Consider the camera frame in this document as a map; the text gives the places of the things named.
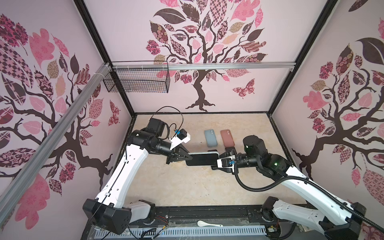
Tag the grey aluminium rail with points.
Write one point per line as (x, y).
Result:
(212, 66)
(23, 180)

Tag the white slotted cable duct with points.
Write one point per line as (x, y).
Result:
(181, 232)

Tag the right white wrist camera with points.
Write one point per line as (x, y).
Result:
(225, 163)

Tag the black wire basket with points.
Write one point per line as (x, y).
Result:
(138, 77)

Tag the grey aluminium rail back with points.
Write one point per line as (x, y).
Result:
(212, 66)

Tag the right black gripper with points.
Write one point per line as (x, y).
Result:
(227, 154)

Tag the pink phone case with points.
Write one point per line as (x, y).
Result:
(227, 138)

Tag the light blue phone case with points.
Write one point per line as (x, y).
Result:
(211, 139)

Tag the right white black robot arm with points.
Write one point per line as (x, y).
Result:
(331, 216)

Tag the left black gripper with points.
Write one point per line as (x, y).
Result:
(175, 153)

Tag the grey aluminium rail left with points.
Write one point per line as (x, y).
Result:
(23, 180)

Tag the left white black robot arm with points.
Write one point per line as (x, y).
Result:
(140, 144)

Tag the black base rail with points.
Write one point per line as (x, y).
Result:
(210, 213)

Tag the white plastic spoon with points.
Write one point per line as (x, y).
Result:
(205, 224)

